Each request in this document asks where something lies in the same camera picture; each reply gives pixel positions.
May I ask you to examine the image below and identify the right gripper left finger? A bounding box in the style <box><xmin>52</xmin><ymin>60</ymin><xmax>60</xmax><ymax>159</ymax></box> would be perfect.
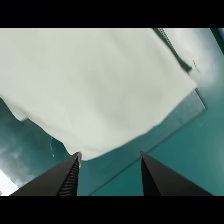
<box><xmin>10</xmin><ymin>151</ymin><xmax>82</xmax><ymax>197</ymax></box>

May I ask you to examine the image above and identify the white T-shirt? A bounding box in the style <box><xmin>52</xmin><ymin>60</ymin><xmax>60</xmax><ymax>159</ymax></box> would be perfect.
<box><xmin>0</xmin><ymin>27</ymin><xmax>198</xmax><ymax>162</ymax></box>

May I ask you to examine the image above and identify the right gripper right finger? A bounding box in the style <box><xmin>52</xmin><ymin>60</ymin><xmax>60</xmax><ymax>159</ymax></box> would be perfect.
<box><xmin>140</xmin><ymin>151</ymin><xmax>214</xmax><ymax>197</ymax></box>

